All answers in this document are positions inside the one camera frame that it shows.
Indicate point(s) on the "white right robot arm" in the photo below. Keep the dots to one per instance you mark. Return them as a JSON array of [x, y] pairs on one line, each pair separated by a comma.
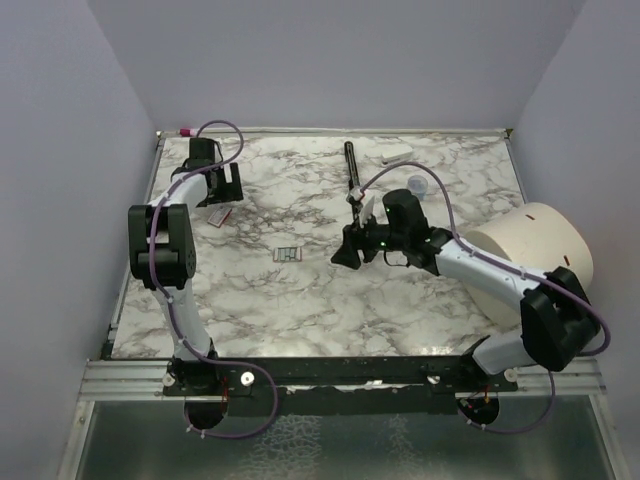
[[556, 319]]

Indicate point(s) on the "pink capped white tube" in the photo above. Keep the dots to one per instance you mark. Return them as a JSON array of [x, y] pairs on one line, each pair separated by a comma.
[[188, 132]]

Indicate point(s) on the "aluminium frame rail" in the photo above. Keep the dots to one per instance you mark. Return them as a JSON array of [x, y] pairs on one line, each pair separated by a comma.
[[141, 380]]

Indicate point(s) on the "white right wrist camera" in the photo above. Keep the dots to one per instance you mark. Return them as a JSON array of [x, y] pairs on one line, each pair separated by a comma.
[[362, 207]]

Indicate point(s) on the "staple box tray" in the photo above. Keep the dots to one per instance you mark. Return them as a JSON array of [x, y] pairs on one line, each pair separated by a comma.
[[287, 254]]

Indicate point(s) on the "white stapler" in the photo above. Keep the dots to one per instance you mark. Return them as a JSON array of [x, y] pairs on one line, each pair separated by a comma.
[[396, 154]]

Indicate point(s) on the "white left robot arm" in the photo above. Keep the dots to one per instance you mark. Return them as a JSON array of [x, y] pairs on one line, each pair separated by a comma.
[[162, 252]]

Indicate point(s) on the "clear tub of clips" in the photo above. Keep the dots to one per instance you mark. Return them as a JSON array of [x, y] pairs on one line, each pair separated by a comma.
[[418, 186]]

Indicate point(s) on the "red white staple box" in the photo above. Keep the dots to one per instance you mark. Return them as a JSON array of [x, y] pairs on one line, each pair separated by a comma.
[[219, 215]]

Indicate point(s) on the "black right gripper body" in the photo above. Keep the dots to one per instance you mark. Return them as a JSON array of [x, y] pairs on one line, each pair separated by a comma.
[[381, 238]]

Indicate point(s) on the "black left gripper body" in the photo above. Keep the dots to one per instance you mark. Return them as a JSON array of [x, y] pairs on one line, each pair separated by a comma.
[[216, 195]]

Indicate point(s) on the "large white paper roll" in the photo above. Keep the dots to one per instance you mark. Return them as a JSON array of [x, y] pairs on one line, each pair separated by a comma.
[[536, 235]]

